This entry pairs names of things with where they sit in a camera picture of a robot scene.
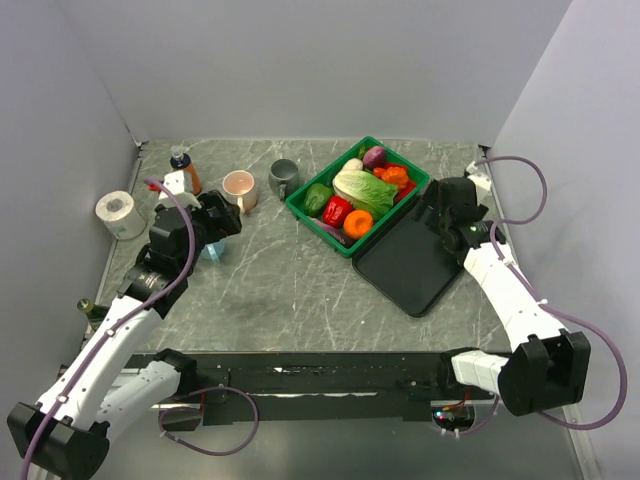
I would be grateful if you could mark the toy green bell pepper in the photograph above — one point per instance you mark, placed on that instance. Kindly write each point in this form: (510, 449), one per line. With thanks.
(316, 198)

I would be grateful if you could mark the toy lettuce head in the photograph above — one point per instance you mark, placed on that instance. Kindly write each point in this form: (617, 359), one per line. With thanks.
(365, 192)

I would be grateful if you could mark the white toilet paper roll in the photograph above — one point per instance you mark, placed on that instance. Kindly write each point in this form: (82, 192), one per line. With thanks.
(120, 215)

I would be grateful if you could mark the green plastic crate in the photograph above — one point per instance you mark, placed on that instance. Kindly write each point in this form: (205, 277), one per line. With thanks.
(295, 201)

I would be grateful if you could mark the green glass bottle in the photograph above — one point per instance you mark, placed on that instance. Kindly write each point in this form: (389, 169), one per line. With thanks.
(94, 313)

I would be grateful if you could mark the toy white radish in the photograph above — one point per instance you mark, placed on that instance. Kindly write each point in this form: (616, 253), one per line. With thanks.
(353, 164)

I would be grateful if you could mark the toy purple turnip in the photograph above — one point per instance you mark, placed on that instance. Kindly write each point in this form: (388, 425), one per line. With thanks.
(374, 157)

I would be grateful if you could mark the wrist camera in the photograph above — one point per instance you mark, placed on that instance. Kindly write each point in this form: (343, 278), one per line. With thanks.
(481, 179)
(176, 187)

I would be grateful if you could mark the light blue faceted mug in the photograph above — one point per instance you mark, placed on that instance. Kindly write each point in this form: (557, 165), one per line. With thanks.
(213, 251)

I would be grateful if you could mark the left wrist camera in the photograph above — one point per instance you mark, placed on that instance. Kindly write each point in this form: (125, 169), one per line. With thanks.
(176, 187)

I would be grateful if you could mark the toy red chili pepper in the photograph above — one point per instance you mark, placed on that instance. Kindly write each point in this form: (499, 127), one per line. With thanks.
(401, 194)

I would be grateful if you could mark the grey blue mug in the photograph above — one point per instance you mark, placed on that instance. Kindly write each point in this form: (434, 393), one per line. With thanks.
(284, 178)

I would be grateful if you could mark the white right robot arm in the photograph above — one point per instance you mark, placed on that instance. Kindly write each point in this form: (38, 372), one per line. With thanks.
(547, 365)

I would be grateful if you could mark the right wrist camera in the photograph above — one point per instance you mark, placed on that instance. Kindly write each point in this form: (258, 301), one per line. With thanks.
(481, 179)

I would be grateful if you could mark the orange spray bottle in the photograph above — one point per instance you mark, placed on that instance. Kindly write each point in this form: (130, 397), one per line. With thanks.
(180, 160)

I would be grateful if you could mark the toy purple eggplant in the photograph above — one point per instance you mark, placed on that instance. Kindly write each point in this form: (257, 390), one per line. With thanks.
(340, 237)

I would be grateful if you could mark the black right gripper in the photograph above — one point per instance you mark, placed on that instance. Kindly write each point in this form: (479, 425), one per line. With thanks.
(430, 198)

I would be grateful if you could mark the pink ceramic mug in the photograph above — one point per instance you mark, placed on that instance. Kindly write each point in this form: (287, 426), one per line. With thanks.
(240, 189)

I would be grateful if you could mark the toy orange pumpkin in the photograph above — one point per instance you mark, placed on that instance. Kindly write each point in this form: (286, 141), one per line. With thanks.
(393, 175)

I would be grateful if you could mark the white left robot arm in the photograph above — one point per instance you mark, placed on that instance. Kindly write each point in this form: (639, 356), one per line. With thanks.
(69, 429)

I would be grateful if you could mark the black plastic tray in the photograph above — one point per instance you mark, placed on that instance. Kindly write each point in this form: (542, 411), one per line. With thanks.
(407, 262)

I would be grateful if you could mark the toy orange fruit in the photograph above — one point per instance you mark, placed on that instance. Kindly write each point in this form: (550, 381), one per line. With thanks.
(357, 224)

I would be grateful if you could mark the toy red bell pepper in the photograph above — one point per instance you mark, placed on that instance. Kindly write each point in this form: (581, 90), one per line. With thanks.
(336, 211)

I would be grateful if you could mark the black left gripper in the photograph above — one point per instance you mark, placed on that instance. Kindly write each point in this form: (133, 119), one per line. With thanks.
(222, 225)

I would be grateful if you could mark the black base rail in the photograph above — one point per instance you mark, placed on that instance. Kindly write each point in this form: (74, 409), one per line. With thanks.
(288, 386)

